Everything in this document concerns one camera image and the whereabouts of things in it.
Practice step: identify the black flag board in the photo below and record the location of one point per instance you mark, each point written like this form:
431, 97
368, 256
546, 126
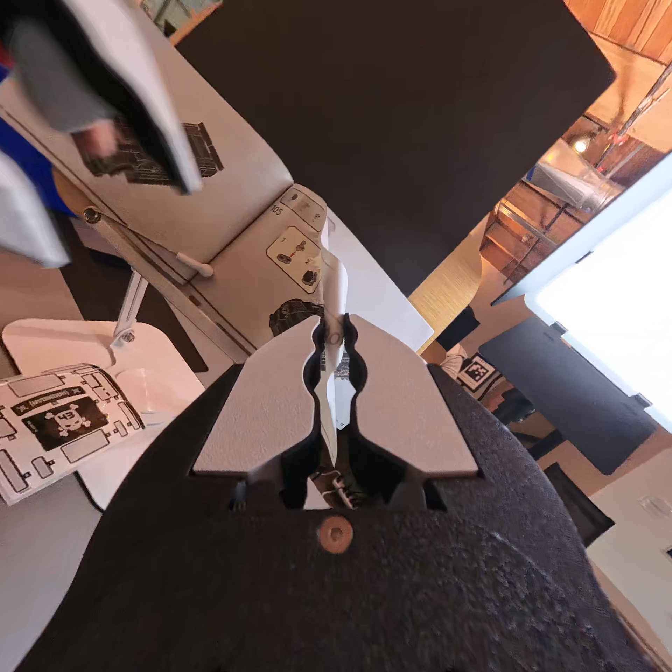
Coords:
420, 105

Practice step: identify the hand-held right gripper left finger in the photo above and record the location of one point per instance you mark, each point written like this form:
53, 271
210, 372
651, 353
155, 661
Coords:
257, 410

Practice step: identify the white tray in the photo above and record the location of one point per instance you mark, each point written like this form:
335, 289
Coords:
158, 357

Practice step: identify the studio light panel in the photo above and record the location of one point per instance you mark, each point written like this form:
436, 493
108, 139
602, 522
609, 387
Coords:
620, 305

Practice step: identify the white sticker sheet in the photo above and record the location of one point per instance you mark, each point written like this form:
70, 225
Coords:
63, 420

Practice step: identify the person's left hand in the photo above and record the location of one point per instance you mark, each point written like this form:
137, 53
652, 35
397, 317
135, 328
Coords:
95, 137

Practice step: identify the lego instruction booklet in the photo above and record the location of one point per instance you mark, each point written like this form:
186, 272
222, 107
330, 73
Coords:
247, 173

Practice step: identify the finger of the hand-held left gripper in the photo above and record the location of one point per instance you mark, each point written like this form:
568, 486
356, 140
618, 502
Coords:
26, 215
137, 63

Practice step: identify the black white marker tag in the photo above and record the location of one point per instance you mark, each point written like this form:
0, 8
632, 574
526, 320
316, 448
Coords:
478, 372

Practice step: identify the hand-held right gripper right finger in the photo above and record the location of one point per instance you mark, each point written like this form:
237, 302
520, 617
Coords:
415, 410

